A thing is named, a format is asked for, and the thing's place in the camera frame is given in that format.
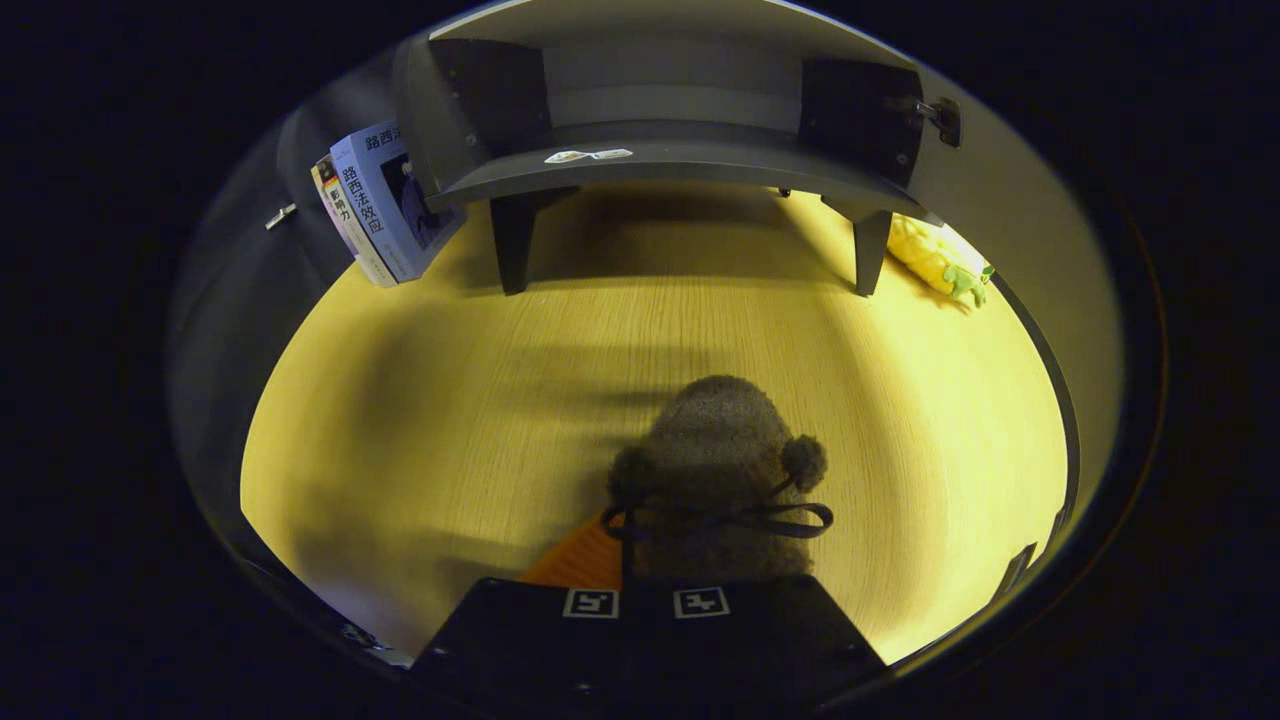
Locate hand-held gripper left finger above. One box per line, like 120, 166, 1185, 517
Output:
408, 513, 649, 706

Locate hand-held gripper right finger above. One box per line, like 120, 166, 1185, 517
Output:
648, 575, 886, 706

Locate brown fuzzy shoe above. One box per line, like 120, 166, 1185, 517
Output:
605, 375, 836, 586

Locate black door handle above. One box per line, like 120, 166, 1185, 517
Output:
995, 543, 1038, 601

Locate grey shoe cabinet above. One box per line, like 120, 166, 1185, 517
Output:
395, 0, 961, 298

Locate yellow plush toy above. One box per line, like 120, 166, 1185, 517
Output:
888, 213, 996, 309

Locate blue book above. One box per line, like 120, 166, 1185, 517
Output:
330, 122, 466, 284

